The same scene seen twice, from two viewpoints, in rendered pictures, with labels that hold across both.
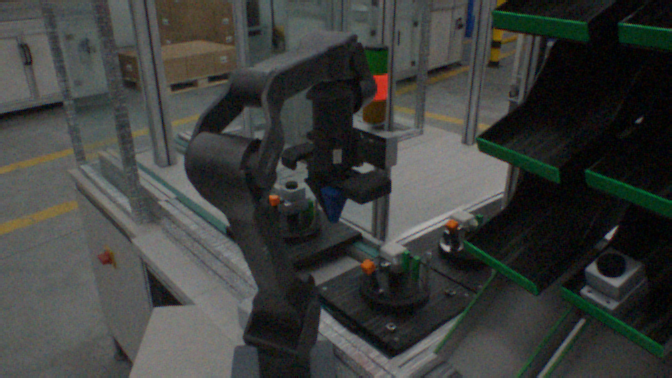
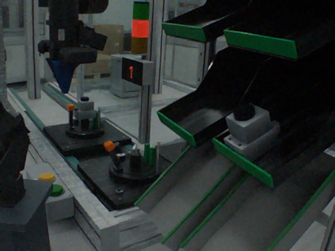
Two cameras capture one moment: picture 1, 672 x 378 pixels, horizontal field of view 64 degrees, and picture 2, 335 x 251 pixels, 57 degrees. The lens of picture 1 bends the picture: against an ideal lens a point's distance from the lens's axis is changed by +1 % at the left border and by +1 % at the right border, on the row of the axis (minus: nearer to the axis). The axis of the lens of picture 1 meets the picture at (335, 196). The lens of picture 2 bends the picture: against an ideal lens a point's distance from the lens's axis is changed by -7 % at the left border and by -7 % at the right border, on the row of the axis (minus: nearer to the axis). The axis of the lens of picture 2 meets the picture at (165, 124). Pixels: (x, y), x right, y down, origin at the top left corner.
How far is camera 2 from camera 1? 0.34 m
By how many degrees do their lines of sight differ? 7
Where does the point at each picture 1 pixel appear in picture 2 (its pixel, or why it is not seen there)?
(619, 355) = (264, 206)
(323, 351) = (42, 187)
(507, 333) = (191, 193)
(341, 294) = (95, 169)
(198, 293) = not seen: hidden behind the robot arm
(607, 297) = (241, 141)
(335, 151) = (59, 31)
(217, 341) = not seen: hidden behind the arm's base
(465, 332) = (163, 193)
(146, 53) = (29, 27)
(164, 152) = (33, 89)
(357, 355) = (87, 206)
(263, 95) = not seen: outside the picture
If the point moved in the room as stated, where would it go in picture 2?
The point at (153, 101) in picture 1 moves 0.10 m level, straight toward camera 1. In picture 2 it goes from (29, 57) to (27, 59)
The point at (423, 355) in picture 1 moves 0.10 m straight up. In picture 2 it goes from (137, 212) to (137, 172)
